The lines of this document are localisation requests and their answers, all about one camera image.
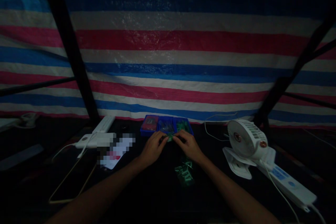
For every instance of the small green circuit board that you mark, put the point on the small green circuit board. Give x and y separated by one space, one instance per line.
170 137

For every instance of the blue bin with red parts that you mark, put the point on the blue bin with red parts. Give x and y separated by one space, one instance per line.
149 125

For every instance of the person's left fingers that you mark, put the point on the person's left fingers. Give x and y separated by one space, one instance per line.
160 138

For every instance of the white and red box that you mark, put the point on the white and red box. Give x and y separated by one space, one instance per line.
115 153

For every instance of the white power strip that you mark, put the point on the white power strip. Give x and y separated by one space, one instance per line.
287 180

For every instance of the white clip-on desk fan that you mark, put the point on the white clip-on desk fan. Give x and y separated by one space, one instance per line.
246 145

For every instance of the black smartphone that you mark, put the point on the black smartphone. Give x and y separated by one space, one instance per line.
72 175

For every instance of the person's right fingers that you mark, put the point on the person's right fingers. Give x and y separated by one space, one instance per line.
181 138

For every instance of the blue bin with dark parts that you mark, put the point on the blue bin with dark parts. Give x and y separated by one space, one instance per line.
166 125

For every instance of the black metal frame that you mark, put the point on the black metal frame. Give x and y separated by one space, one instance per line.
71 48

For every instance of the person's left hand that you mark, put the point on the person's left hand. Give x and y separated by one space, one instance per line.
152 148

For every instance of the white power bank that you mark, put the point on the white power bank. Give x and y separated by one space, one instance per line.
88 141

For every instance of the blue bin with green boards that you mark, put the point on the blue bin with green boards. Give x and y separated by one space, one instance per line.
183 127

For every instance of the striped tarpaulin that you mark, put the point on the striped tarpaulin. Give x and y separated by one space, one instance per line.
168 50

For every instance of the person's right hand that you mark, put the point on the person's right hand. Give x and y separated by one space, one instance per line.
189 146

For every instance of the white rectangular lamp bar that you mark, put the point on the white rectangular lamp bar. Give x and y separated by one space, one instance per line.
104 124

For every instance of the pile of green circuit boards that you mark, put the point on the pile of green circuit boards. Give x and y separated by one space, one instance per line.
185 171

